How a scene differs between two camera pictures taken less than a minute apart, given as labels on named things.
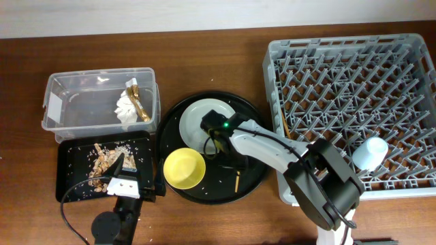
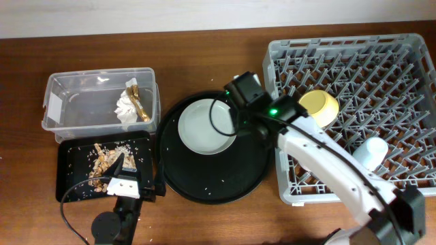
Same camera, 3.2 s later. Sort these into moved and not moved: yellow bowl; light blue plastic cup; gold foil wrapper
Moved: yellow bowl
Not moved: light blue plastic cup; gold foil wrapper
